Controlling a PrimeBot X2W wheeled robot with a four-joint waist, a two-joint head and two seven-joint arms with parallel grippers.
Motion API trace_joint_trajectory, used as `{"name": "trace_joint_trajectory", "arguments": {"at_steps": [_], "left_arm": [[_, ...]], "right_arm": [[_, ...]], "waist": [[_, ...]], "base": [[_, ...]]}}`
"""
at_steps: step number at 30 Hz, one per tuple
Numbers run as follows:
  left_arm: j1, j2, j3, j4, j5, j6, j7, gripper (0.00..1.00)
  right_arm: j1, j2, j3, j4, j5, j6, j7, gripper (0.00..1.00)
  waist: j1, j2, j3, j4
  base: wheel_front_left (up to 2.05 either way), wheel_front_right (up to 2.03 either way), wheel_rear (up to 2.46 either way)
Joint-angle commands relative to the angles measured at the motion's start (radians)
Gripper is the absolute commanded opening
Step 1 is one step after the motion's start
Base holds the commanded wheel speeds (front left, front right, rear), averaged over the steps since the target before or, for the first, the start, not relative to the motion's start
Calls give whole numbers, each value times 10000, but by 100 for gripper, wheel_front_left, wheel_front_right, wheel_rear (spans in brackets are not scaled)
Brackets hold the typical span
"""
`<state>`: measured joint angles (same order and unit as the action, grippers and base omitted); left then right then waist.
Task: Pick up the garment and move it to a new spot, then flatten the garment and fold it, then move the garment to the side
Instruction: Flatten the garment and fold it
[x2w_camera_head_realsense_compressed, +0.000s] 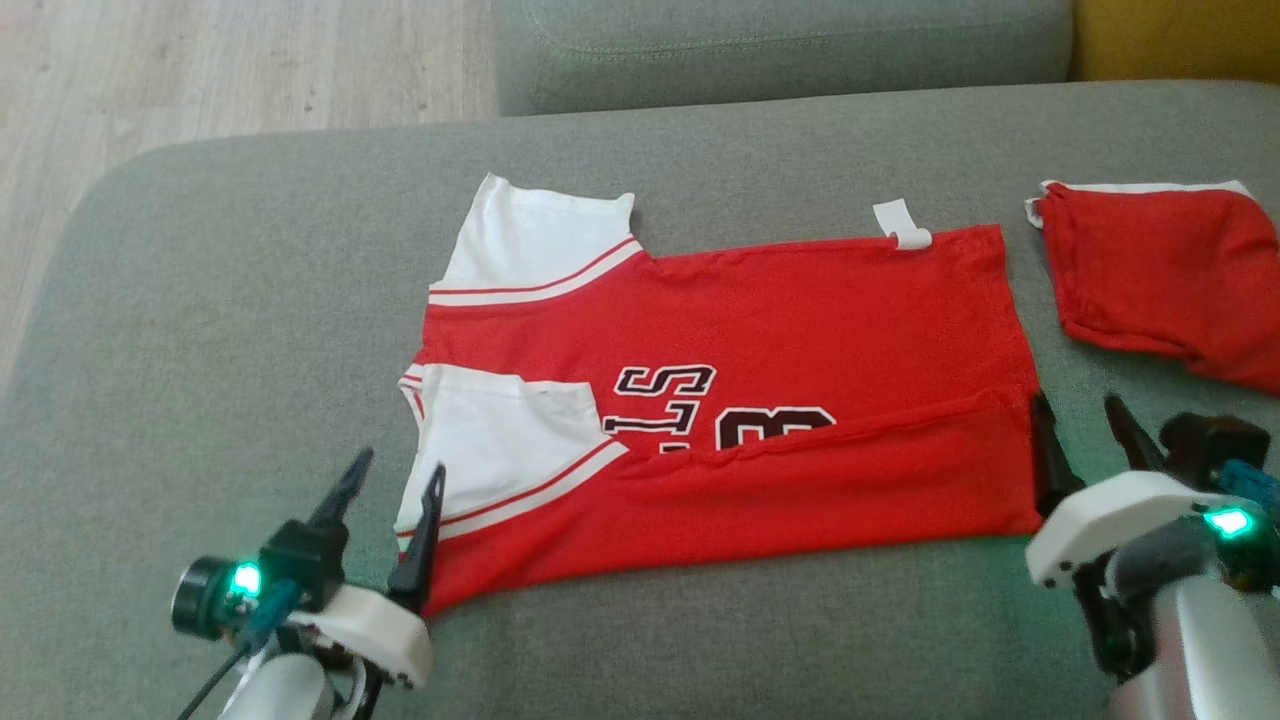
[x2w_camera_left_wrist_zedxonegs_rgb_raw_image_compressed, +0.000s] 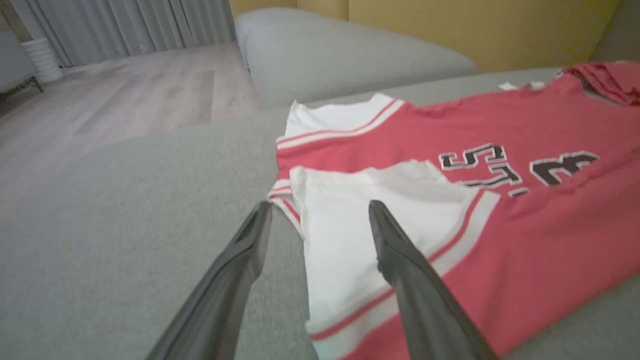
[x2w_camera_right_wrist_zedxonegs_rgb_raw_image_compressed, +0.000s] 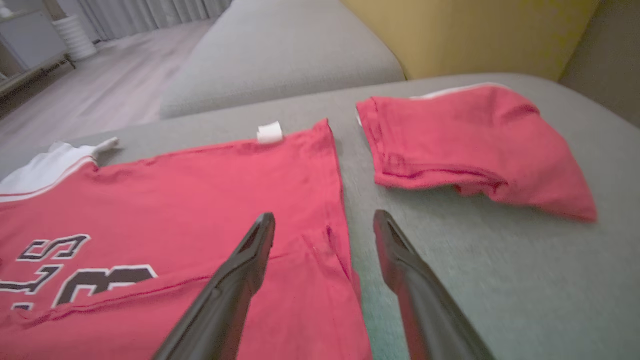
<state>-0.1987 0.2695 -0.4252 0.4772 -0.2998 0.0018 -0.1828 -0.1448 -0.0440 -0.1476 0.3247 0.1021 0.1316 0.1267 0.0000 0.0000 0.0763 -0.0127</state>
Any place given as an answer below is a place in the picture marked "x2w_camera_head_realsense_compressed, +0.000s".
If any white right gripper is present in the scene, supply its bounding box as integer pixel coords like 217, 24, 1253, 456
1025, 392, 1237, 683

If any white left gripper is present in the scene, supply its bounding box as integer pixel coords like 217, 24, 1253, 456
288, 446, 448, 720

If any red shorts white stripe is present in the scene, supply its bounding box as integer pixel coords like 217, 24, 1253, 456
1024, 179, 1280, 395

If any red white basketball jersey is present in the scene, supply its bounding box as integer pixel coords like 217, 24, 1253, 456
393, 172, 1047, 620

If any large grey sofa seat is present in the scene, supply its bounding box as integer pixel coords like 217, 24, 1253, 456
0, 80, 1280, 720

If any large yellow sofa backrest cushion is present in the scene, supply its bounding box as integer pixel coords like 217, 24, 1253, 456
1069, 0, 1280, 84

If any grey sofa seat cushion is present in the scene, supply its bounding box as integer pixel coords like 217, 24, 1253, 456
492, 0, 1077, 119

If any black cable blue plug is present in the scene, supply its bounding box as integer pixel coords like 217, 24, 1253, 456
1214, 459, 1280, 513
173, 577, 303, 720

